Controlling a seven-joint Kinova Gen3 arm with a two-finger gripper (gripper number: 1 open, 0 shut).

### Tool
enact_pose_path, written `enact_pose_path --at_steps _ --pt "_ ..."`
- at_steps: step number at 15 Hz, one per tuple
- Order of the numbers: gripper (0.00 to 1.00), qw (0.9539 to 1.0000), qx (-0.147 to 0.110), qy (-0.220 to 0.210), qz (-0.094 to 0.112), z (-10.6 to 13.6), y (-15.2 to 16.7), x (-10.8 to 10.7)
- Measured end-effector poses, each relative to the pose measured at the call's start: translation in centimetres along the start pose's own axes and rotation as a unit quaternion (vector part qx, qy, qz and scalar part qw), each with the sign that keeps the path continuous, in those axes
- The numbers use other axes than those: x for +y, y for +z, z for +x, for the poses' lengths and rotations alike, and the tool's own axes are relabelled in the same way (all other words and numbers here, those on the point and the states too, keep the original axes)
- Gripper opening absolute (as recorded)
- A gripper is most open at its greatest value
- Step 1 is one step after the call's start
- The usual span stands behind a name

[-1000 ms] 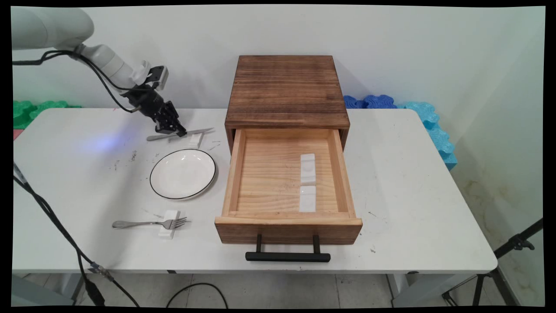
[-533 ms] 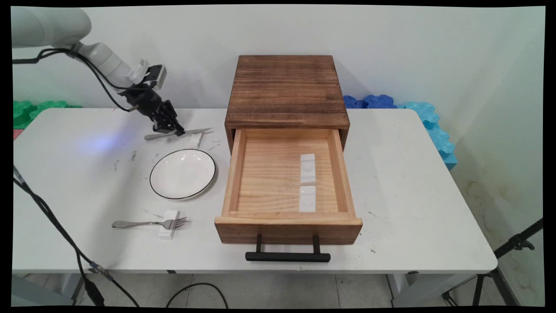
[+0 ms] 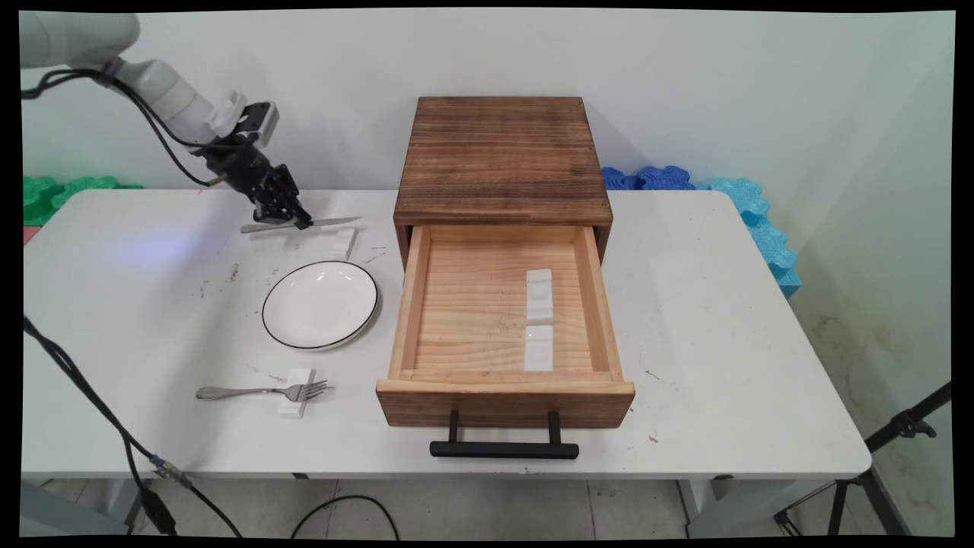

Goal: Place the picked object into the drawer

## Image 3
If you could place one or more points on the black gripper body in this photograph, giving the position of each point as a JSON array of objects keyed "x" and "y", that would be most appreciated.
[{"x": 240, "y": 164}]

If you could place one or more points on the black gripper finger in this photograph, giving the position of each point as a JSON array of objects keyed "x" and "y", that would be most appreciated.
[
  {"x": 281, "y": 205},
  {"x": 287, "y": 181}
]

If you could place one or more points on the serrated steel table knife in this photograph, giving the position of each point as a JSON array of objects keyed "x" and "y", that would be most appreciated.
[{"x": 335, "y": 222}]

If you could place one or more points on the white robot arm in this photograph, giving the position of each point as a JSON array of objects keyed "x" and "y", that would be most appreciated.
[{"x": 152, "y": 84}]

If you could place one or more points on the white ceramic cutlery rest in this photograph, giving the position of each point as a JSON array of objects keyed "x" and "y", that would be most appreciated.
[
  {"x": 342, "y": 245},
  {"x": 539, "y": 350},
  {"x": 539, "y": 293},
  {"x": 293, "y": 407}
]

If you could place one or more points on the white plate with black rim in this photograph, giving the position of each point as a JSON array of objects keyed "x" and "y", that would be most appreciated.
[{"x": 319, "y": 304}]

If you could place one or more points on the green foam mat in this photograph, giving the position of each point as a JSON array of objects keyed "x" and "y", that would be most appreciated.
[{"x": 68, "y": 192}]

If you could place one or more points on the steel fork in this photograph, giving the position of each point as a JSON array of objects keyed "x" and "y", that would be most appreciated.
[{"x": 228, "y": 393}]

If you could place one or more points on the light pine wooden drawer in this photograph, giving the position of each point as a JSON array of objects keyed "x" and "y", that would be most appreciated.
[{"x": 472, "y": 304}]

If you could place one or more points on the dark brown wooden cabinet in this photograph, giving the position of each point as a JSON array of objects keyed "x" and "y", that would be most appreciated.
[{"x": 502, "y": 152}]

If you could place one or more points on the pink foam mat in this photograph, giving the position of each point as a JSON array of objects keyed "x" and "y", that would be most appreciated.
[{"x": 29, "y": 234}]

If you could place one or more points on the blue foam mat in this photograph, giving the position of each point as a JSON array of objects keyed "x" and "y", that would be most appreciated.
[{"x": 654, "y": 179}]

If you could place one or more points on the white table leg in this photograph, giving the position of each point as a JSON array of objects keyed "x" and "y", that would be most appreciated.
[
  {"x": 730, "y": 517},
  {"x": 61, "y": 514}
]

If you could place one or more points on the cyan foam mat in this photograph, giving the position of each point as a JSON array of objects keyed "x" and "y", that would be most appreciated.
[{"x": 761, "y": 228}]

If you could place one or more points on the black tripod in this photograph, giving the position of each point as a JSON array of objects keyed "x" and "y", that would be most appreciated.
[{"x": 905, "y": 423}]

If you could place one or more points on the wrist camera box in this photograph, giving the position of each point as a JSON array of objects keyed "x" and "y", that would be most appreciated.
[{"x": 260, "y": 120}]

